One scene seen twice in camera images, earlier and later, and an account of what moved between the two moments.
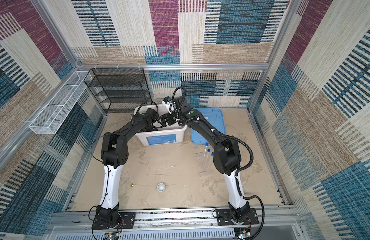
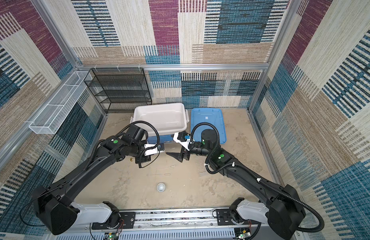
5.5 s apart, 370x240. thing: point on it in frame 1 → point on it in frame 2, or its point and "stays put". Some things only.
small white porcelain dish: [161, 187] stays put
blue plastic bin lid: [215, 117] stays put
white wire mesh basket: [52, 116] stays put
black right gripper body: [172, 119] → [187, 153]
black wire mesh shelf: [119, 90] stays put
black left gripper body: [151, 129] → [143, 158]
